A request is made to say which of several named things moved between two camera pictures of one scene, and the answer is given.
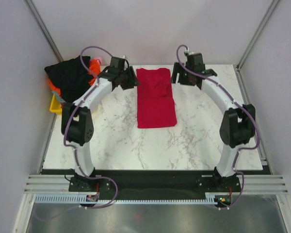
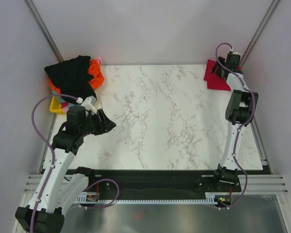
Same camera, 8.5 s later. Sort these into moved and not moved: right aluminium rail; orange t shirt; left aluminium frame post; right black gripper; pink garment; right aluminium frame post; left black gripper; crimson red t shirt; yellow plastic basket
Moved: crimson red t shirt; left black gripper; right black gripper
Not moved: right aluminium frame post; pink garment; yellow plastic basket; orange t shirt; left aluminium frame post; right aluminium rail
